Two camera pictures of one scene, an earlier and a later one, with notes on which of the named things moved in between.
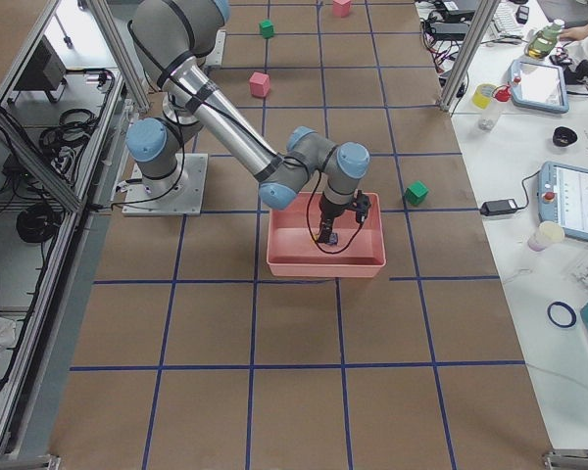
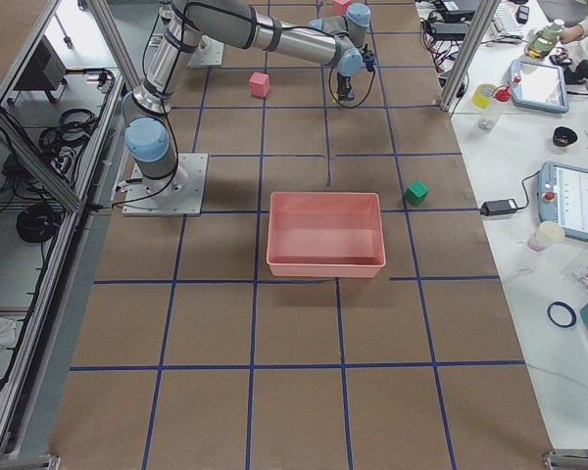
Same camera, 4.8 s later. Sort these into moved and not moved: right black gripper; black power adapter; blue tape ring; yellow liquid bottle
Moved: right black gripper
Not moved: blue tape ring; yellow liquid bottle; black power adapter
